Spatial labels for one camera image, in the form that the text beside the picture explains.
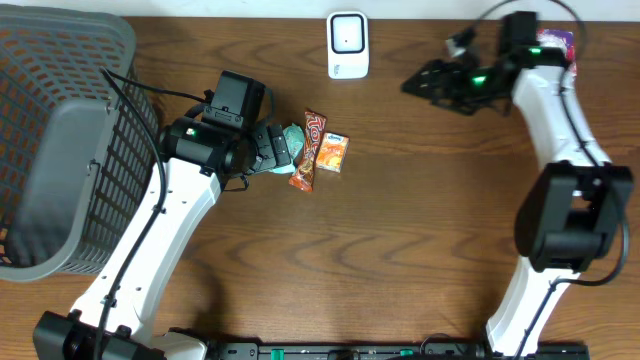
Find orange tissue pack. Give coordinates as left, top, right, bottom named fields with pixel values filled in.
left=316, top=133, right=350, bottom=173

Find red purple snack packet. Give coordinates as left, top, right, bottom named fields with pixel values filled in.
left=537, top=28, right=577, bottom=77

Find mint green wipes pack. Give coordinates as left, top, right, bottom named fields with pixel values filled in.
left=271, top=124, right=305, bottom=174

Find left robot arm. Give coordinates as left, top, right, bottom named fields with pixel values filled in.
left=33, top=117, right=291, bottom=359

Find grey plastic mesh basket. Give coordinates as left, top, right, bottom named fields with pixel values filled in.
left=1, top=4, right=159, bottom=282

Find white barcode scanner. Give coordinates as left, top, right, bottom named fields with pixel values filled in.
left=326, top=11, right=370, bottom=80

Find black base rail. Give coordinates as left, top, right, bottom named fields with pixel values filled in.
left=169, top=341, right=592, bottom=360

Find orange chocolate bar wrapper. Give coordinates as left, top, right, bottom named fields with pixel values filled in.
left=289, top=109, right=327, bottom=192

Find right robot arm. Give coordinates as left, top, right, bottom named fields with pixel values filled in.
left=402, top=11, right=634, bottom=359

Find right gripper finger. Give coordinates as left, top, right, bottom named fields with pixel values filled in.
left=431, top=95, right=481, bottom=116
left=401, top=59, right=453, bottom=98

